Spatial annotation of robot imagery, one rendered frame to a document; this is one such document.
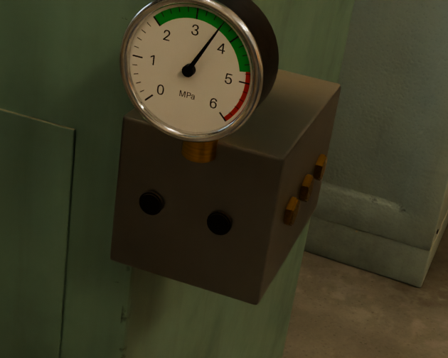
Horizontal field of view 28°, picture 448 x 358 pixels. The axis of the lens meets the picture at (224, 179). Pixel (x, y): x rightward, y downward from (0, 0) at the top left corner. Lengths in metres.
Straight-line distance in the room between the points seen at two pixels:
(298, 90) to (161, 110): 0.12
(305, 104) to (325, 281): 1.06
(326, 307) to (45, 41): 1.04
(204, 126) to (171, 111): 0.02
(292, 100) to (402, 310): 1.05
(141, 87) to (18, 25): 0.11
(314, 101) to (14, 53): 0.16
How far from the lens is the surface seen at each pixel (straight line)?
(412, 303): 1.52
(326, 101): 0.48
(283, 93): 0.48
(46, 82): 0.48
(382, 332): 1.43
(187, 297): 0.63
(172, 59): 0.37
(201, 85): 0.37
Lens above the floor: 0.78
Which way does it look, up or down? 26 degrees down
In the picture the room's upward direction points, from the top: 9 degrees clockwise
